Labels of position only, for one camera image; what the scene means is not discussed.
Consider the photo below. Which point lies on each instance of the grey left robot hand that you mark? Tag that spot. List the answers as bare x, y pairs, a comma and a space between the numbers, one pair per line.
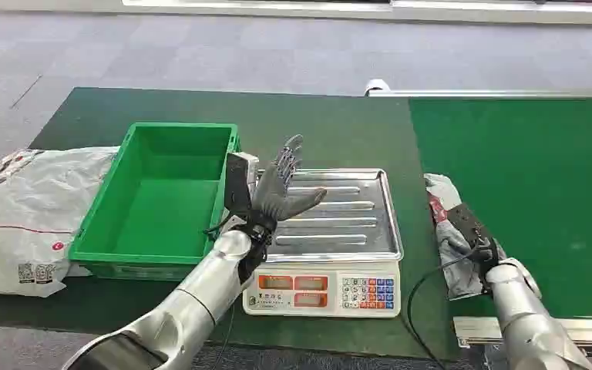
270, 196

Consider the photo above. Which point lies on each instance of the grey parcel bag red picture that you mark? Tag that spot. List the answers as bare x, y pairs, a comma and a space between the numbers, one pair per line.
454, 278

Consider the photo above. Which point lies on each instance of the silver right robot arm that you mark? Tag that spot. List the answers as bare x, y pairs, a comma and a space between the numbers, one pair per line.
526, 327

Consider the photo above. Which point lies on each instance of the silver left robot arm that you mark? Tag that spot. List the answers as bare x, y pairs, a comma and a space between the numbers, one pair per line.
199, 301

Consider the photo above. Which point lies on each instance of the ribbed steel scale tray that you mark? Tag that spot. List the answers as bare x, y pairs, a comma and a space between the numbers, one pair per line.
337, 224

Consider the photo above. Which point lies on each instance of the white electronic scale with keypad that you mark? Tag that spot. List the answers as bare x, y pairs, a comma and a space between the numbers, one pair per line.
326, 288

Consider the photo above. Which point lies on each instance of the green plastic crate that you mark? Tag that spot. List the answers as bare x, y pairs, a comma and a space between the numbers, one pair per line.
163, 214

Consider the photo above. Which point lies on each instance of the white conveyor roller end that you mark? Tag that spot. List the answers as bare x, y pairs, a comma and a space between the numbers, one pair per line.
376, 86

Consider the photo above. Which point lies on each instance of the white window sill ledge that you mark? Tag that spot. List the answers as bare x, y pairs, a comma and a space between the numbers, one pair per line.
377, 7

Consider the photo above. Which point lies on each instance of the large white printed parcel bag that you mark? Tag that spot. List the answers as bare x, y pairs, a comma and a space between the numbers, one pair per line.
30, 204

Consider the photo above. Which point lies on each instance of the bright green conveyor belt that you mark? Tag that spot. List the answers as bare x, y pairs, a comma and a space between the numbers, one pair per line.
531, 178

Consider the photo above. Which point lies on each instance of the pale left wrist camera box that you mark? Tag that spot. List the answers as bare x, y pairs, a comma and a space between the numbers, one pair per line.
237, 184

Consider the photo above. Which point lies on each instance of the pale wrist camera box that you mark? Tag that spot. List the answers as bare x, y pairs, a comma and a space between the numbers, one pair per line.
237, 184
467, 222

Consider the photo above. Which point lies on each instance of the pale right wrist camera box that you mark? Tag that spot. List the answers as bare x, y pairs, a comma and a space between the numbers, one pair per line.
467, 222

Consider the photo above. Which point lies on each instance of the aluminium conveyor frame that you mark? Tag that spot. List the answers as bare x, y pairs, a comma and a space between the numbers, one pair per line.
480, 329

